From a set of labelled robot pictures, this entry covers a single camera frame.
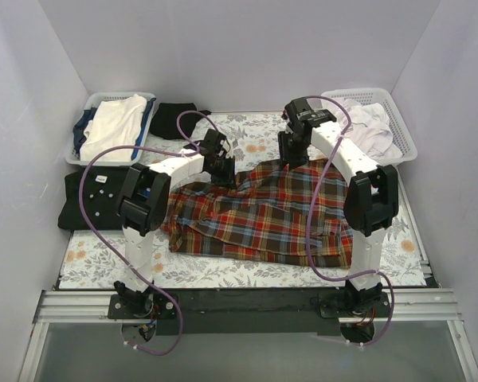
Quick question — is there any red plaid long sleeve shirt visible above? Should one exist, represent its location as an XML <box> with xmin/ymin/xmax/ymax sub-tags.
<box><xmin>160</xmin><ymin>159</ymin><xmax>353</xmax><ymax>268</ymax></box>

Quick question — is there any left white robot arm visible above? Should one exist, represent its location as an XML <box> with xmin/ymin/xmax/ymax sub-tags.
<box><xmin>114</xmin><ymin>129</ymin><xmax>235</xmax><ymax>318</ymax></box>

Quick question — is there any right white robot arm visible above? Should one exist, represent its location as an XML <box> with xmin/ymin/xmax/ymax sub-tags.
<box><xmin>278</xmin><ymin>96</ymin><xmax>399</xmax><ymax>317</ymax></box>

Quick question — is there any floral patterned table mat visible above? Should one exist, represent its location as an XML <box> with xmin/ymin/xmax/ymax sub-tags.
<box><xmin>57</xmin><ymin>113</ymin><xmax>426</xmax><ymax>290</ymax></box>

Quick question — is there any black folded garment at back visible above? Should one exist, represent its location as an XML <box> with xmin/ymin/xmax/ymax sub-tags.
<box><xmin>149</xmin><ymin>103</ymin><xmax>211</xmax><ymax>140</ymax></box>

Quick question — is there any crumpled white shirt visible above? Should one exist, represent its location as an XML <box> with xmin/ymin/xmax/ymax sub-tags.
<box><xmin>336</xmin><ymin>98</ymin><xmax>402</xmax><ymax>160</ymax></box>

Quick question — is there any cream white folded shirt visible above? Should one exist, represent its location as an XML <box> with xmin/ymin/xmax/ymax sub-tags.
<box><xmin>80</xmin><ymin>94</ymin><xmax>147</xmax><ymax>162</ymax></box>

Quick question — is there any right white plastic basket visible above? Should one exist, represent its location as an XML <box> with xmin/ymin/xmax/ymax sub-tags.
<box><xmin>322</xmin><ymin>88</ymin><xmax>417</xmax><ymax>166</ymax></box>

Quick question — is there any black folded shirt with buttons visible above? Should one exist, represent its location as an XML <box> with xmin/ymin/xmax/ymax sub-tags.
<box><xmin>57</xmin><ymin>166</ymin><xmax>127</xmax><ymax>231</ymax></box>

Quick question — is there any blue folded shirt in basket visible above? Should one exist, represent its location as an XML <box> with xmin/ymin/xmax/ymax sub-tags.
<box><xmin>72</xmin><ymin>96</ymin><xmax>155</xmax><ymax>163</ymax></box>

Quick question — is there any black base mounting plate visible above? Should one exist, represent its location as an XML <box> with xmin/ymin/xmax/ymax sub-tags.
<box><xmin>107</xmin><ymin>287</ymin><xmax>390</xmax><ymax>336</ymax></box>

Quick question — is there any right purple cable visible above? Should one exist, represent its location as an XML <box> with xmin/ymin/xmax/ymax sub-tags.
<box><xmin>304</xmin><ymin>95</ymin><xmax>395</xmax><ymax>346</ymax></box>

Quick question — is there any purple cable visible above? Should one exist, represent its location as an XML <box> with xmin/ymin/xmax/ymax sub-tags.
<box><xmin>79</xmin><ymin>111</ymin><xmax>203</xmax><ymax>357</ymax></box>
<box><xmin>304</xmin><ymin>95</ymin><xmax>395</xmax><ymax>346</ymax></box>

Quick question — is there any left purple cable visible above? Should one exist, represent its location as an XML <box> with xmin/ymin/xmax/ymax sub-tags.
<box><xmin>79</xmin><ymin>111</ymin><xmax>203</xmax><ymax>357</ymax></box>

